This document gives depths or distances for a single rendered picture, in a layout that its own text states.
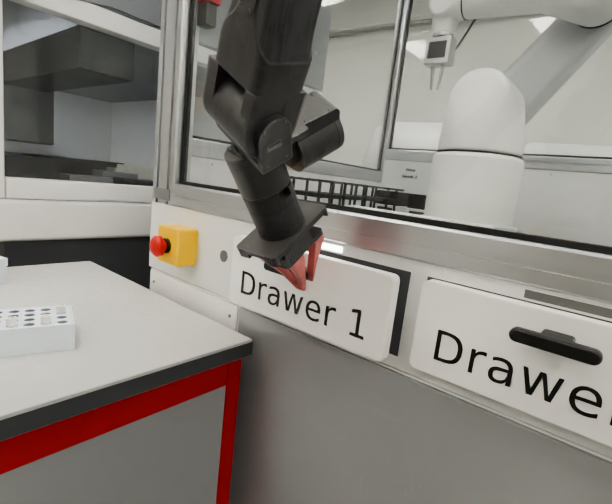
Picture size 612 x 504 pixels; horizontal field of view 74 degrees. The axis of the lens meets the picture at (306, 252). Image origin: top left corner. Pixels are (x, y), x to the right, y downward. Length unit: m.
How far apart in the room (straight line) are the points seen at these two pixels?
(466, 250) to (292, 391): 0.36
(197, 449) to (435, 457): 0.37
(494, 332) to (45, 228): 1.06
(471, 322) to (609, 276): 0.13
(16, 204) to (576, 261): 1.13
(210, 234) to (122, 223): 0.55
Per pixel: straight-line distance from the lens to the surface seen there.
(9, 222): 1.21
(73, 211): 1.25
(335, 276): 0.54
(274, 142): 0.37
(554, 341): 0.44
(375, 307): 0.51
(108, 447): 0.64
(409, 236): 0.52
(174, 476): 0.74
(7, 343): 0.66
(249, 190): 0.43
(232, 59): 0.36
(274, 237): 0.46
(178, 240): 0.79
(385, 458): 0.63
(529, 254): 0.48
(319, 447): 0.69
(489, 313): 0.48
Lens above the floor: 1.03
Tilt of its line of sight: 10 degrees down
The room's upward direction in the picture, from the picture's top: 7 degrees clockwise
